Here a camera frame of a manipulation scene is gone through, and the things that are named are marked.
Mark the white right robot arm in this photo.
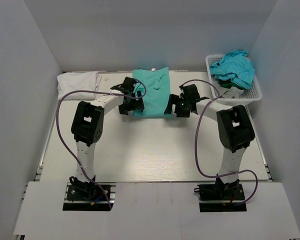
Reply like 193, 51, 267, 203
164, 84, 255, 200

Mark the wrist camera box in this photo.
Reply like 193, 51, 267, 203
182, 84, 200, 101
122, 76, 138, 93

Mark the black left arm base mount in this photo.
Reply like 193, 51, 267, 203
62, 182, 116, 212

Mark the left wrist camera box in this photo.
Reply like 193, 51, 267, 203
122, 76, 138, 93

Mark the folded white t-shirt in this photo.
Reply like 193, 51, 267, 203
57, 71, 102, 100

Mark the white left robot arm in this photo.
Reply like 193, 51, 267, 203
70, 77, 145, 200

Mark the white plastic laundry basket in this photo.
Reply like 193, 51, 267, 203
205, 51, 262, 106

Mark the teal green t-shirt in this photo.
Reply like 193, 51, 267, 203
132, 67, 171, 118

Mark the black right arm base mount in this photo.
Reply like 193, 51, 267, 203
193, 184, 247, 213

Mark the dark green garment in basket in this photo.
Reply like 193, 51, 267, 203
218, 80, 240, 89

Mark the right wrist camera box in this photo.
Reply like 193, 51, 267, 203
182, 84, 200, 101

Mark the aluminium table edge rail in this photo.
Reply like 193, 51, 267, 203
98, 69, 208, 74

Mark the grey white crumpled garment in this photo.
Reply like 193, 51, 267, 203
214, 83, 244, 99

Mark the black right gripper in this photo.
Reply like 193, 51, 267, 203
164, 94, 191, 118

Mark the light blue crumpled t-shirt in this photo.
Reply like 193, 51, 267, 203
209, 49, 255, 90

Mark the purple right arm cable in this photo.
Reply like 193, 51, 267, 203
178, 79, 259, 206

